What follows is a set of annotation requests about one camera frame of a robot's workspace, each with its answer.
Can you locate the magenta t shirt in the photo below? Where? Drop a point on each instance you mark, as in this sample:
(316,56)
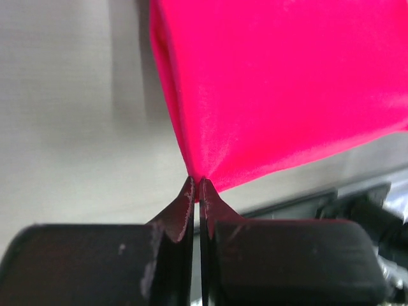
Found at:
(255,87)

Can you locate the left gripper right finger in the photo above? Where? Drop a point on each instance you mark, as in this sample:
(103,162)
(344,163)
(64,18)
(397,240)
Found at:
(284,262)

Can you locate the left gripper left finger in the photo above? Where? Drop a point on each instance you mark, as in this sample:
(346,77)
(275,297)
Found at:
(104,264)

